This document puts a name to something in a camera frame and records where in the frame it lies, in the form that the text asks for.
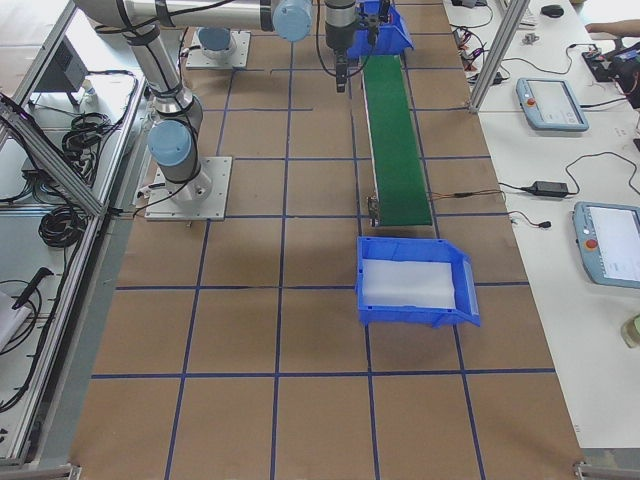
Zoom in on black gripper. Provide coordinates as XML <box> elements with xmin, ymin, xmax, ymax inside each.
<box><xmin>377</xmin><ymin>0</ymin><xmax>391</xmax><ymax>23</ymax></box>
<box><xmin>325</xmin><ymin>0</ymin><xmax>358</xmax><ymax>93</ymax></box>

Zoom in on person forearm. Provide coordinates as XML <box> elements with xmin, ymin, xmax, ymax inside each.
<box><xmin>585</xmin><ymin>19</ymin><xmax>640</xmax><ymax>37</ymax></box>

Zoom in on left blue plastic bin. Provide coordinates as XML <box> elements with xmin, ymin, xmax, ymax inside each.
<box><xmin>347</xmin><ymin>1</ymin><xmax>414</xmax><ymax>60</ymax></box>

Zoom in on blue plastic bin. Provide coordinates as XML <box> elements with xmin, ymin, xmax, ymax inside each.
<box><xmin>356</xmin><ymin>236</ymin><xmax>481</xmax><ymax>328</ymax></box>
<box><xmin>347</xmin><ymin>1</ymin><xmax>414</xmax><ymax>60</ymax></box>

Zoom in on green conveyor belt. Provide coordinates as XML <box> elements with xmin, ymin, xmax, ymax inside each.
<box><xmin>363</xmin><ymin>55</ymin><xmax>433</xmax><ymax>227</ymax></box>

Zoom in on black computer mouse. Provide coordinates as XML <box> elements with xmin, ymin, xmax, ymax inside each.
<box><xmin>540</xmin><ymin>4</ymin><xmax>565</xmax><ymax>18</ymax></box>

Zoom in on upper teach pendant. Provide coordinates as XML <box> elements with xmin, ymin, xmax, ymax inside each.
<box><xmin>516</xmin><ymin>78</ymin><xmax>589</xmax><ymax>132</ymax></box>

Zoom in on teach pendant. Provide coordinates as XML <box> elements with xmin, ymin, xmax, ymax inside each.
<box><xmin>572</xmin><ymin>201</ymin><xmax>639</xmax><ymax>289</ymax></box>
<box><xmin>516</xmin><ymin>78</ymin><xmax>589</xmax><ymax>132</ymax></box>

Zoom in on right blue plastic bin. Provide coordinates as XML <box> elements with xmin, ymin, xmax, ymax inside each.
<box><xmin>356</xmin><ymin>236</ymin><xmax>481</xmax><ymax>328</ymax></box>

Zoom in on white foam pad right bin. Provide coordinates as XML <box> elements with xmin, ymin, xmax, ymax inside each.
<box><xmin>362</xmin><ymin>259</ymin><xmax>455</xmax><ymax>308</ymax></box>

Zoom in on black power adapter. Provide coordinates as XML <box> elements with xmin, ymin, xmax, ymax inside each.
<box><xmin>531</xmin><ymin>181</ymin><xmax>570</xmax><ymax>198</ymax></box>

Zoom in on grey control box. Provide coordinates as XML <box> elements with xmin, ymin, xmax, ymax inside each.
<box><xmin>34</xmin><ymin>36</ymin><xmax>88</xmax><ymax>107</ymax></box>

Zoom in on lower teach pendant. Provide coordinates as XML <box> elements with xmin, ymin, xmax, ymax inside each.
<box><xmin>572</xmin><ymin>201</ymin><xmax>639</xmax><ymax>289</ymax></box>

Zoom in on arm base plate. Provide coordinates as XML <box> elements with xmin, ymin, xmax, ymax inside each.
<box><xmin>144</xmin><ymin>156</ymin><xmax>232</xmax><ymax>221</ymax></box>
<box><xmin>186</xmin><ymin>28</ymin><xmax>251</xmax><ymax>70</ymax></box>

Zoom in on aluminium frame post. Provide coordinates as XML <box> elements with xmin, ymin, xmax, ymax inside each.
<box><xmin>468</xmin><ymin>0</ymin><xmax>529</xmax><ymax>113</ymax></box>

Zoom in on red black conveyor wire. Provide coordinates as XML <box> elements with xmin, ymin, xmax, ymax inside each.
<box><xmin>430</xmin><ymin>189</ymin><xmax>506</xmax><ymax>201</ymax></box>

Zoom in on coiled black cables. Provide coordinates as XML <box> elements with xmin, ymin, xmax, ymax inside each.
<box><xmin>60</xmin><ymin>112</ymin><xmax>113</xmax><ymax>161</ymax></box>

